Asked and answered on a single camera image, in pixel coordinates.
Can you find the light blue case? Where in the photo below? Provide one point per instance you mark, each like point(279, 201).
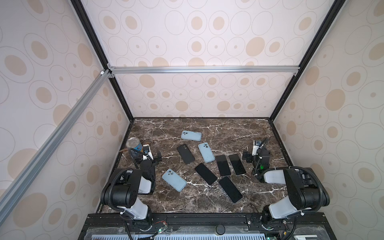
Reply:
point(174, 180)
point(192, 136)
point(206, 152)

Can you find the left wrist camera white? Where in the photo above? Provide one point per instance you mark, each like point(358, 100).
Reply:
point(148, 156)

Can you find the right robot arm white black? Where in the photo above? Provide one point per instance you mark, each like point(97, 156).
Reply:
point(306, 193)

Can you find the black phone case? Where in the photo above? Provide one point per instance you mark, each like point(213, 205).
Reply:
point(185, 154)

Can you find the black phone middle left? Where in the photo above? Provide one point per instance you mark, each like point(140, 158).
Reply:
point(223, 165)

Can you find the black frame post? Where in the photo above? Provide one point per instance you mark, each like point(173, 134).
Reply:
point(94, 40)
point(320, 35)

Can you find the black phone middle right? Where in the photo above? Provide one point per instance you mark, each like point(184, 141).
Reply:
point(237, 164)

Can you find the left diagonal aluminium rail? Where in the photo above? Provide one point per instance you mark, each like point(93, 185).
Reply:
point(20, 185)

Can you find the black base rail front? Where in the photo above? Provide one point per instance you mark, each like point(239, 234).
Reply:
point(180, 221)

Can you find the black phone purple edge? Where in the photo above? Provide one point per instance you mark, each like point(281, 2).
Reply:
point(206, 174)

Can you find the horizontal aluminium rail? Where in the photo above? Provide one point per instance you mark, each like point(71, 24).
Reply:
point(206, 70)

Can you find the black phone front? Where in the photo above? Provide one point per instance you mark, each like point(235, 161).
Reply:
point(230, 189)

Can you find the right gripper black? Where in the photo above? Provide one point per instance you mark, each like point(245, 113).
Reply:
point(254, 157)

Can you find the right black frame post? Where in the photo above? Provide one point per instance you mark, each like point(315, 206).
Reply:
point(320, 35)

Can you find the blue tin can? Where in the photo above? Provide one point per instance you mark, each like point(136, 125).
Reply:
point(134, 143)

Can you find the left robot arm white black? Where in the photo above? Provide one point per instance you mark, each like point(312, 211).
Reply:
point(123, 187)

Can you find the left black frame post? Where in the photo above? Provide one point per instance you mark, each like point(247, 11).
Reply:
point(94, 40)

